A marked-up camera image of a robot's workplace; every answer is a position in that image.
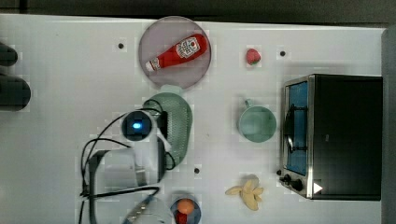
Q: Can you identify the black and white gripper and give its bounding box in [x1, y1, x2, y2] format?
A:
[156, 111, 168, 139]

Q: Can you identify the green plastic strainer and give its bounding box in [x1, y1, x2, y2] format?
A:
[143, 85, 192, 166]

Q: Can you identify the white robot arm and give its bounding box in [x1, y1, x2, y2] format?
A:
[84, 108, 175, 224]

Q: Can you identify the red ketchup bottle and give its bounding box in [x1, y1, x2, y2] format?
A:
[145, 34, 208, 72]

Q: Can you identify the grey round plate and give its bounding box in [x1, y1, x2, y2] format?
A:
[138, 16, 211, 89]

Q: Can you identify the orange toy fruit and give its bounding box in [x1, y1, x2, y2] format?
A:
[177, 199, 194, 215]

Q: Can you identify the green mug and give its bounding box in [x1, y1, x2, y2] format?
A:
[237, 99, 276, 143]

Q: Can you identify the red toy fruit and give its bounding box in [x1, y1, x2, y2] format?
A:
[176, 212, 188, 224]

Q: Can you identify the blue-grey small bowl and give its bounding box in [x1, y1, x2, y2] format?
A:
[170, 195, 202, 224]

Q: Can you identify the red toy strawberry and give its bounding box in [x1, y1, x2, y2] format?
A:
[246, 49, 262, 65]

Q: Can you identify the peeled banana toy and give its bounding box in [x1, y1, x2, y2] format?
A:
[225, 179, 264, 211]

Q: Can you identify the large black cylinder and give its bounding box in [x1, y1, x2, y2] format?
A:
[0, 74, 32, 111]

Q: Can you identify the small black cylinder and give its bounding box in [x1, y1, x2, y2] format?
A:
[0, 43, 18, 66]

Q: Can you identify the black toaster oven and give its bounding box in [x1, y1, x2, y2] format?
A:
[276, 74, 383, 201]

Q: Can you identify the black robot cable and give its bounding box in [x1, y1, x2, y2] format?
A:
[78, 106, 177, 224]

